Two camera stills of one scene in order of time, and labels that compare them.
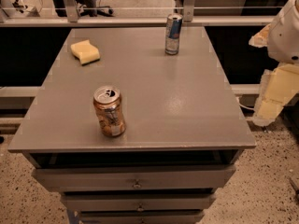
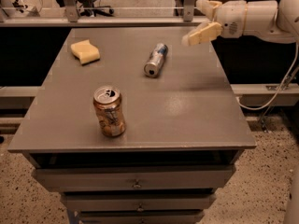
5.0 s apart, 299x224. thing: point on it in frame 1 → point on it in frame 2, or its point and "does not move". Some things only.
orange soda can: [109, 110] does not move
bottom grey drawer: [142, 217] does not move
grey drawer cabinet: [184, 129] does not move
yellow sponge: [86, 51] does not move
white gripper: [285, 39] → [231, 19]
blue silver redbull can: [173, 30] → [155, 60]
